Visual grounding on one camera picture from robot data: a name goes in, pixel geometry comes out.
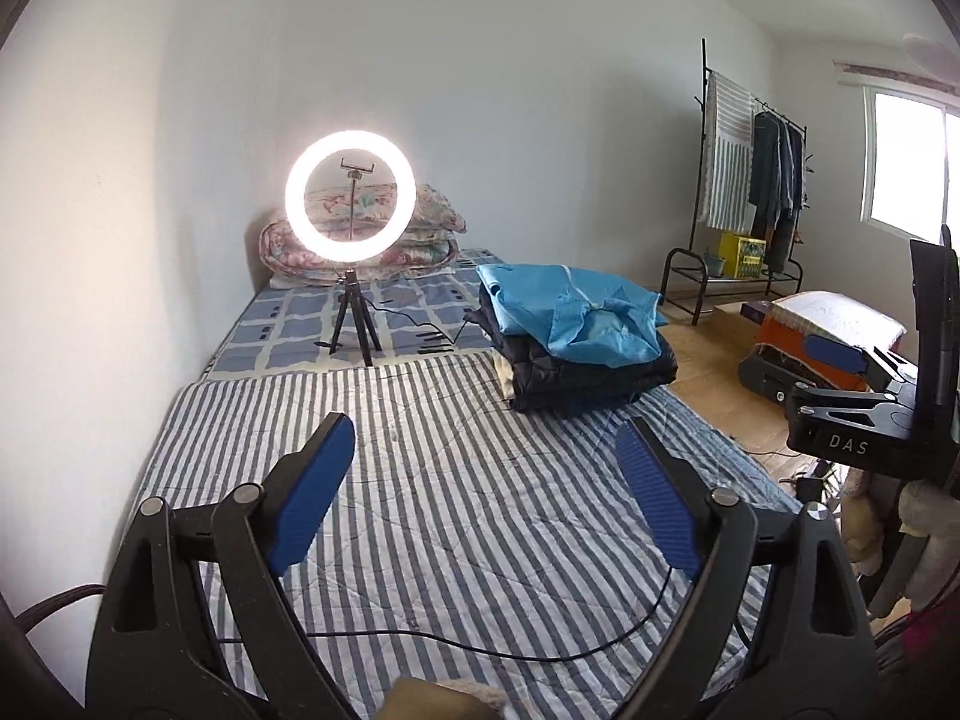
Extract light blue striped garment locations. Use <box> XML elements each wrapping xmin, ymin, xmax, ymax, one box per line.
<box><xmin>477</xmin><ymin>263</ymin><xmax>661</xmax><ymax>369</ymax></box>

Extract dark hanging clothes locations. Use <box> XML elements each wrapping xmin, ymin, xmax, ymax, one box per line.
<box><xmin>748</xmin><ymin>110</ymin><xmax>805</xmax><ymax>273</ymax></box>

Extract black metal clothes rack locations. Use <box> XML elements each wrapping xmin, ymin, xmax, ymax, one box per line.
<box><xmin>658</xmin><ymin>41</ymin><xmax>812</xmax><ymax>325</ymax></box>

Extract right grey gloved hand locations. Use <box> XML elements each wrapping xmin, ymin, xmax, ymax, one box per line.
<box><xmin>838</xmin><ymin>471</ymin><xmax>960</xmax><ymax>620</ymax></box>

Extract yellow crate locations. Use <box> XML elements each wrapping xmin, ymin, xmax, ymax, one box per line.
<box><xmin>718</xmin><ymin>231</ymin><xmax>766</xmax><ymax>280</ymax></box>

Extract blue plaid bed sheet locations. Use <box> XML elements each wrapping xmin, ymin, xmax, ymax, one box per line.
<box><xmin>203</xmin><ymin>249</ymin><xmax>500</xmax><ymax>380</ymax></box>

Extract striped bed quilt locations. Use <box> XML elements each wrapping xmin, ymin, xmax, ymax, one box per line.
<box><xmin>140</xmin><ymin>353</ymin><xmax>793</xmax><ymax>718</ymax></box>

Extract dark navy puffer jacket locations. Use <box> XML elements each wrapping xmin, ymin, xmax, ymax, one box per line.
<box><xmin>466</xmin><ymin>307</ymin><xmax>679</xmax><ymax>416</ymax></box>

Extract striped hanging towel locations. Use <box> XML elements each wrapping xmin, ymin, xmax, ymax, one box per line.
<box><xmin>700</xmin><ymin>70</ymin><xmax>755</xmax><ymax>234</ymax></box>

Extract white framed window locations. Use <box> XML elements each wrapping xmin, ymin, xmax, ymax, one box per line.
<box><xmin>861</xmin><ymin>88</ymin><xmax>958</xmax><ymax>242</ymax></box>

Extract black tripod stand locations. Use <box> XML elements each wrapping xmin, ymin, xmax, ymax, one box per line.
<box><xmin>320</xmin><ymin>160</ymin><xmax>382</xmax><ymax>367</ymax></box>

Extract floral folded quilt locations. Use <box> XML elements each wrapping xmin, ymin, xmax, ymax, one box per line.
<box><xmin>259</xmin><ymin>184</ymin><xmax>467</xmax><ymax>286</ymax></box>

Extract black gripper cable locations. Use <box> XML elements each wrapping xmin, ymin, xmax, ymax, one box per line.
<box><xmin>224</xmin><ymin>564</ymin><xmax>752</xmax><ymax>665</ymax></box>

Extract glowing ring light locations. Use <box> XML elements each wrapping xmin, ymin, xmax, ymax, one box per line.
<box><xmin>283</xmin><ymin>127</ymin><xmax>417</xmax><ymax>263</ymax></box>

